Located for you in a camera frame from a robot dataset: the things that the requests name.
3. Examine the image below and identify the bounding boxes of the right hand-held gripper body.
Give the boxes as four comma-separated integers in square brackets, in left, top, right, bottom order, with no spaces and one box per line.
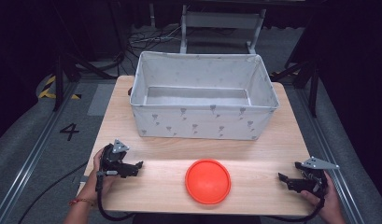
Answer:
[293,156,341,199]

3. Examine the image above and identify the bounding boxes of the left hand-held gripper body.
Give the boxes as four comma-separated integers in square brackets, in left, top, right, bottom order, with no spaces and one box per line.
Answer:
[99,138,134,179]

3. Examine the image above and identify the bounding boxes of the orange round disc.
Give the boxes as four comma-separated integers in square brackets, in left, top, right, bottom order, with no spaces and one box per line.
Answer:
[184,158,233,205]

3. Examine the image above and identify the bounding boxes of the white fabric storage box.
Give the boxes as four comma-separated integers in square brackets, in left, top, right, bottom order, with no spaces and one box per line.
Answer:
[129,50,280,142]

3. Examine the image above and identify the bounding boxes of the person's right hand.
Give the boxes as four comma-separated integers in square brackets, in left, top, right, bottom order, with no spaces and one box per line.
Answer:
[300,172,340,217]

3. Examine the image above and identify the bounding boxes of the person's left hand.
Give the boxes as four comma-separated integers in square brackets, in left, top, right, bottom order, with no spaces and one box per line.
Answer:
[81,148,119,203]

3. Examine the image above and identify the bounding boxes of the black metal stand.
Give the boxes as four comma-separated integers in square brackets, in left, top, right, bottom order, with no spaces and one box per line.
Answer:
[269,59,320,119]
[52,52,124,112]

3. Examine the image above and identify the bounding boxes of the yellow black floor tape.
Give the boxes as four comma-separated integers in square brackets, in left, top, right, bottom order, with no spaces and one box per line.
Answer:
[37,75,82,101]

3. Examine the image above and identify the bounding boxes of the metal floor rail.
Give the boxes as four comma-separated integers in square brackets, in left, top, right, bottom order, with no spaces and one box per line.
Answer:
[295,88,364,224]
[0,82,78,224]

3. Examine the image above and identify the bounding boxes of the thick black gripper cable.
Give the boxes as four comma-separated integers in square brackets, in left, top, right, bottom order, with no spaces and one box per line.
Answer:
[95,171,135,222]
[262,196,327,224]

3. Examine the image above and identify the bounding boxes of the red string bracelet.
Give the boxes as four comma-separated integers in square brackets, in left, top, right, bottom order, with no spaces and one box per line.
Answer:
[68,198,97,207]

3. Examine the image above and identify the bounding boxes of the thin black cable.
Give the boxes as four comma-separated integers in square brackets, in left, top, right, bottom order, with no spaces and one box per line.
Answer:
[17,161,90,224]

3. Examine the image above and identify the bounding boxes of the bundle of floor cables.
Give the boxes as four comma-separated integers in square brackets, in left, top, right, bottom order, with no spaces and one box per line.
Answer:
[127,24,183,52]

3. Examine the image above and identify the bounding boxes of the grey metal frame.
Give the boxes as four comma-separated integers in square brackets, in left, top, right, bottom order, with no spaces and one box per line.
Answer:
[178,4,267,55]

